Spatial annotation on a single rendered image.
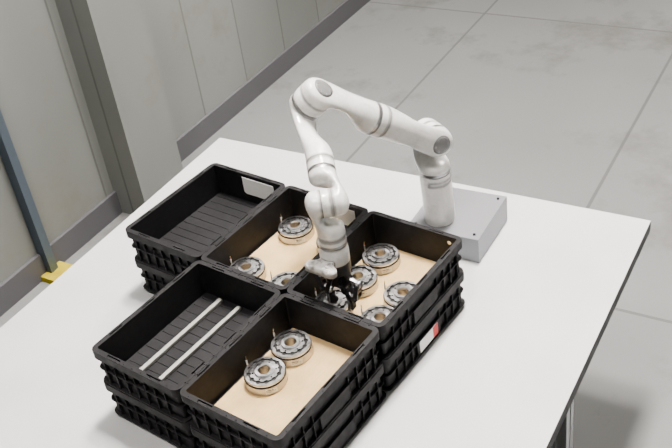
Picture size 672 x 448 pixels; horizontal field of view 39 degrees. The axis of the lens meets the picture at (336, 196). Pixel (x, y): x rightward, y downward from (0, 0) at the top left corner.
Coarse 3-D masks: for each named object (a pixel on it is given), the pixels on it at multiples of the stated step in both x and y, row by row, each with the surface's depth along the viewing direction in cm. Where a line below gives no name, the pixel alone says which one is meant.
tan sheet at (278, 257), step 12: (276, 240) 276; (312, 240) 274; (264, 252) 272; (276, 252) 271; (288, 252) 271; (300, 252) 270; (312, 252) 269; (276, 264) 267; (288, 264) 266; (300, 264) 265
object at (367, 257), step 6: (372, 246) 263; (378, 246) 263; (384, 246) 263; (390, 246) 262; (366, 252) 261; (390, 252) 260; (396, 252) 259; (366, 258) 259; (372, 258) 258; (390, 258) 257; (396, 258) 257; (372, 264) 256; (378, 264) 256; (384, 264) 256; (390, 264) 256
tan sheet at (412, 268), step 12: (360, 264) 262; (408, 264) 259; (420, 264) 259; (432, 264) 258; (384, 276) 256; (396, 276) 256; (408, 276) 255; (420, 276) 254; (360, 300) 249; (372, 300) 249; (360, 312) 245
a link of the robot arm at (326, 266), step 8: (320, 248) 232; (344, 248) 232; (320, 256) 234; (328, 256) 231; (336, 256) 231; (344, 256) 232; (304, 264) 233; (312, 264) 232; (320, 264) 231; (328, 264) 231; (336, 264) 232; (344, 264) 233; (312, 272) 232; (320, 272) 230; (328, 272) 229; (336, 272) 229
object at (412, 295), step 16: (416, 224) 257; (448, 256) 245; (304, 272) 246; (432, 272) 239; (288, 288) 241; (416, 288) 235; (320, 304) 235; (400, 304) 231; (368, 320) 227; (384, 320) 227
